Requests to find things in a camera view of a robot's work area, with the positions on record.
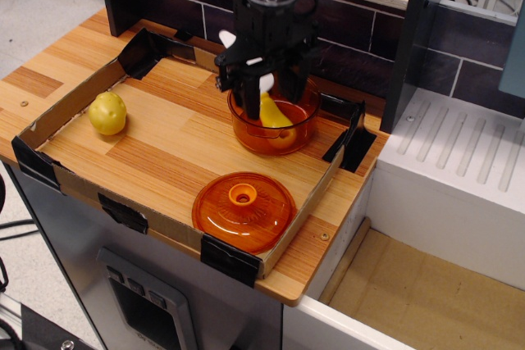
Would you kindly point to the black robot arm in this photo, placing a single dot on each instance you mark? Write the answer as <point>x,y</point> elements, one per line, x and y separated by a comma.
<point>272,37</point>

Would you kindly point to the cardboard fence with black tape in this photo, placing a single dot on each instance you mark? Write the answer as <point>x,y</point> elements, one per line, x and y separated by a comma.
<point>178,137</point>

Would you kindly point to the orange transparent plastic pot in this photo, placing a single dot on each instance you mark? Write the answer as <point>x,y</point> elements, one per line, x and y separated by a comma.
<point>253,136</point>

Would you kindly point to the white toy sink unit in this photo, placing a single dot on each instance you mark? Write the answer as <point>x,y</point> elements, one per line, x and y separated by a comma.
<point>431,256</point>

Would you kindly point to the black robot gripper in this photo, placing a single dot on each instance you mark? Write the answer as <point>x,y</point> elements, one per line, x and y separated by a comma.
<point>271,37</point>

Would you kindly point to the yellow toy potato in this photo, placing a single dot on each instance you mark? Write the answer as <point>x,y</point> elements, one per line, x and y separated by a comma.
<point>107,113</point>

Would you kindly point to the grey toy oven front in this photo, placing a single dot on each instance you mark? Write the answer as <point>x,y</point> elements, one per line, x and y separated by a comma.
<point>138,292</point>

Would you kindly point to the dark grey vertical post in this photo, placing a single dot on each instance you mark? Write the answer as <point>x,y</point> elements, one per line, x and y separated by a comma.
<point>410,56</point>

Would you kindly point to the orange transparent pot lid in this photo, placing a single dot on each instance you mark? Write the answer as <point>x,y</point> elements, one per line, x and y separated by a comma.
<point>247,210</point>

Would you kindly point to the yellow handled white toy knife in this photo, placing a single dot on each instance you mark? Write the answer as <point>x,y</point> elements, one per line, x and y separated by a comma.
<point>272,117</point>

